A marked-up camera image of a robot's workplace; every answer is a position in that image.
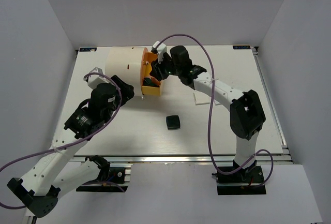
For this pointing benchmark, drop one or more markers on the white square compact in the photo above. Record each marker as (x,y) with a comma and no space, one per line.
(201,98)

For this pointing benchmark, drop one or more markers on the cream round drawer organizer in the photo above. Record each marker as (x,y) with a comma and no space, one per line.
(127,64)

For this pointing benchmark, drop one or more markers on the blue label sticker left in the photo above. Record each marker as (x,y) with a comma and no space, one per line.
(88,49)

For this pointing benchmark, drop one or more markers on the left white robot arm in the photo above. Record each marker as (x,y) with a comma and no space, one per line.
(41,187)

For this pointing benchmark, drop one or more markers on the blue label sticker right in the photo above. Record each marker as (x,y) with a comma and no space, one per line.
(241,47)

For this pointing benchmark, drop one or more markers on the yellow drawer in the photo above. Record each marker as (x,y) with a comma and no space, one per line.
(146,68)

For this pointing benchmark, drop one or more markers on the black square compact case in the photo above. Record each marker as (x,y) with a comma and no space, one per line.
(173,122)

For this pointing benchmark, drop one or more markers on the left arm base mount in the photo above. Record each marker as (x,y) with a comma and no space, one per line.
(109,179)

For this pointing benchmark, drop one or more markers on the blue label sticker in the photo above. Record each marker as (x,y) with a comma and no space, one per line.
(88,49)
(241,47)

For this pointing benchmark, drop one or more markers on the dark green puff with label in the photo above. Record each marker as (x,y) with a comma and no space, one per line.
(147,82)

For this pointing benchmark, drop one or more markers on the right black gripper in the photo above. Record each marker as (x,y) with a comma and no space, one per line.
(156,71)

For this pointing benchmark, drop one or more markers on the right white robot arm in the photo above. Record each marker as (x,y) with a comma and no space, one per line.
(245,108)

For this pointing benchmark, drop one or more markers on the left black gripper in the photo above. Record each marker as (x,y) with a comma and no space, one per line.
(126,90)

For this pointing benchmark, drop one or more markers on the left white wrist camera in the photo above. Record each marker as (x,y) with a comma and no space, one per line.
(94,80)

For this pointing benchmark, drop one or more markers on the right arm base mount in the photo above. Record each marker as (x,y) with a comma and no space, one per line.
(247,181)

